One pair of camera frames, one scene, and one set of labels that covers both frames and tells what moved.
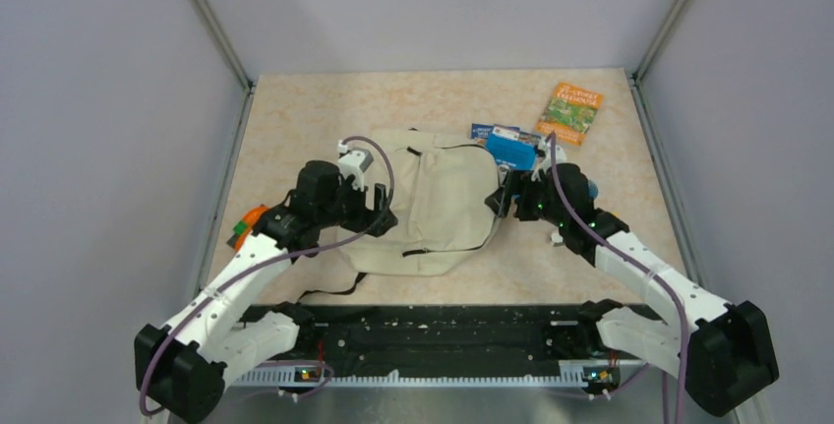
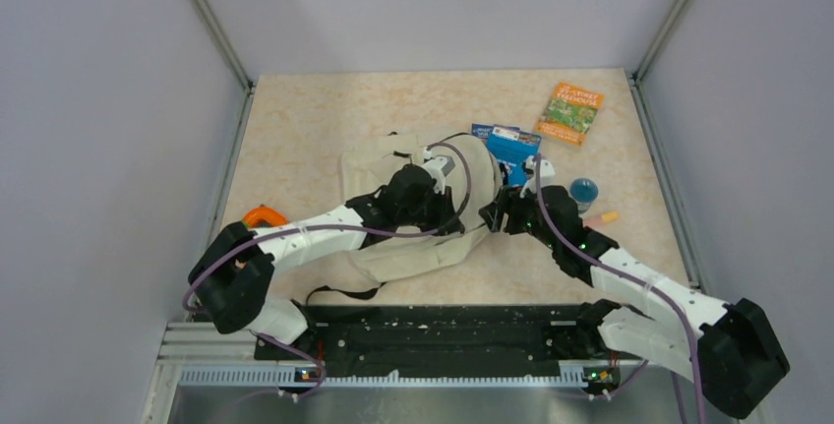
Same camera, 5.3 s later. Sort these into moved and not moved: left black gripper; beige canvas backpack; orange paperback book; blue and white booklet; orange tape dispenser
Moved: left black gripper; beige canvas backpack
Not moved: orange tape dispenser; orange paperback book; blue and white booklet
